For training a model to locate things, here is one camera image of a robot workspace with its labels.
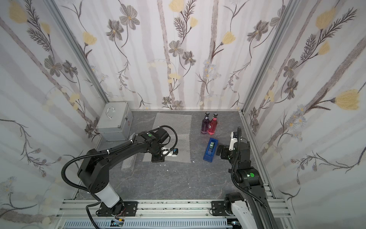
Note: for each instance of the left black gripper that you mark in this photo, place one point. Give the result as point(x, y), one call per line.
point(157, 157)

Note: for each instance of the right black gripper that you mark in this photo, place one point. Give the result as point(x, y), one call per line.
point(226, 151)

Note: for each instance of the blue tape dispenser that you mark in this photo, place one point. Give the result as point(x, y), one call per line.
point(210, 150)

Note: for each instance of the dark purple bottle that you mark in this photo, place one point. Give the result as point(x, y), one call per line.
point(205, 123)

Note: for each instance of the single bubble wrap sheet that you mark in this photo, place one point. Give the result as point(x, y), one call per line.
point(128, 164)

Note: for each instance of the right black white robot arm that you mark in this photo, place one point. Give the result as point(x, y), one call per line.
point(250, 205)

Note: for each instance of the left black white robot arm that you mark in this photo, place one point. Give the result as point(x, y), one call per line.
point(94, 171)

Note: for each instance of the bubble wrap sheet stack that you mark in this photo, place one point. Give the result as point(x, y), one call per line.
point(179, 122)

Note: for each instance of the pink red bottle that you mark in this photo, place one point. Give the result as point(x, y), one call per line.
point(213, 124)

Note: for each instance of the grey metal case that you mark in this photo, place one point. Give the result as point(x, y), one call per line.
point(115, 121)

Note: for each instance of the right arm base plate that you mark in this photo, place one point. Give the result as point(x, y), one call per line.
point(218, 208)

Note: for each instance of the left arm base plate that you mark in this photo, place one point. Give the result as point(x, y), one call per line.
point(120, 209)

